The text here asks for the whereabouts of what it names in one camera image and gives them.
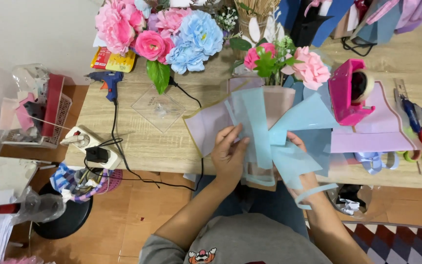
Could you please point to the small white flower sprig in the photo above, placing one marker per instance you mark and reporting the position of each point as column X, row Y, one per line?
column 227, row 18

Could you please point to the black round stool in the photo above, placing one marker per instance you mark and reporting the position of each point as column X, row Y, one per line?
column 64, row 220

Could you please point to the lavender ribbon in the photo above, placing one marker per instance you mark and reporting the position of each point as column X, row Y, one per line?
column 374, row 163

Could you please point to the clear crumpled plastic wrap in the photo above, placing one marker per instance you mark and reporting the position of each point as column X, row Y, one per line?
column 42, row 207

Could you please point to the white basket of craft supplies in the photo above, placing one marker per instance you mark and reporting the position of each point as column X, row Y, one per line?
column 40, row 110

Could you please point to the pink plastic basket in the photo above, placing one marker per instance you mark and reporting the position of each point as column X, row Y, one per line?
column 112, row 182

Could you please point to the pink tape dispenser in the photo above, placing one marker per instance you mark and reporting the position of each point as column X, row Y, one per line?
column 343, row 95

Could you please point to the person's right fingers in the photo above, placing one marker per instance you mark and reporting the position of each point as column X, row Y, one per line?
column 296, row 139

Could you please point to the purple plaid bag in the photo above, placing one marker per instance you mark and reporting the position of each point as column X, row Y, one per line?
column 68, row 179

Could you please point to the person's left hand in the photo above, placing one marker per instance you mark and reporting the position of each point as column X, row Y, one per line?
column 227, row 157

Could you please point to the white plug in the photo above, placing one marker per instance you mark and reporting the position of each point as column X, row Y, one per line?
column 75, row 140

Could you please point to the blue glue gun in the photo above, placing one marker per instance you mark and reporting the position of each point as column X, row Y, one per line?
column 109, row 80

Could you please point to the heap of paper gift bags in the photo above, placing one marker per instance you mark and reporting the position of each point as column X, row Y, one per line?
column 361, row 18

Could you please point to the white power strip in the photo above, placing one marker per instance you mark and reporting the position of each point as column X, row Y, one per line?
column 103, row 145

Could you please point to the person's right hand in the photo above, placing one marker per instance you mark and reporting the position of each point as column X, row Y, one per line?
column 296, row 139

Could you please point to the lilac wrapping paper sheets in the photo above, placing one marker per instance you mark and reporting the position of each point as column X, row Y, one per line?
column 379, row 132

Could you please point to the clear tape roll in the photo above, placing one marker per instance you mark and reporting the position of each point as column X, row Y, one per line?
column 365, row 86

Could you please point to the clear bag of scraps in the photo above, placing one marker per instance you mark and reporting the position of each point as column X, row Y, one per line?
column 348, row 201

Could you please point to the yellow and red packet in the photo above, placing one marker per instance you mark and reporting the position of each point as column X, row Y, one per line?
column 114, row 60

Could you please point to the grey printed shirt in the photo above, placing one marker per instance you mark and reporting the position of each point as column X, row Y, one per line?
column 247, row 242

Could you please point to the pink flower bouquet blue wrap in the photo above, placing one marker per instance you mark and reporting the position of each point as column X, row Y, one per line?
column 258, row 121

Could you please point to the vase of dried stalks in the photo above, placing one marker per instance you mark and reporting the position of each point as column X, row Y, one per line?
column 258, row 18

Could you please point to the metal ruler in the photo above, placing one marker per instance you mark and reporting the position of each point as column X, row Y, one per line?
column 400, row 87

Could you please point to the black power adapter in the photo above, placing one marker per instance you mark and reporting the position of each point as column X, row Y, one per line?
column 96, row 154

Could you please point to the light blue ribbon strip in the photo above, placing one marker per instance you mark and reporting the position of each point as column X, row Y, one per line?
column 315, row 190

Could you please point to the clear square plastic sheet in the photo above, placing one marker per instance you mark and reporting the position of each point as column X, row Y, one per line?
column 158, row 108

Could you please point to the checked patterned rug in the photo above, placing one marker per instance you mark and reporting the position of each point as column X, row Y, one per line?
column 405, row 245

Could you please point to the blue jeans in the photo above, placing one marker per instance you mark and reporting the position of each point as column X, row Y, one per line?
column 269, row 205

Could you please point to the stack of white paper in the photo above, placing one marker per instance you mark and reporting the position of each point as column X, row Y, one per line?
column 6, row 179

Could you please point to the pink and blue flower bunch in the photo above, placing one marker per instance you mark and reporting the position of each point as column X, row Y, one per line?
column 181, row 33

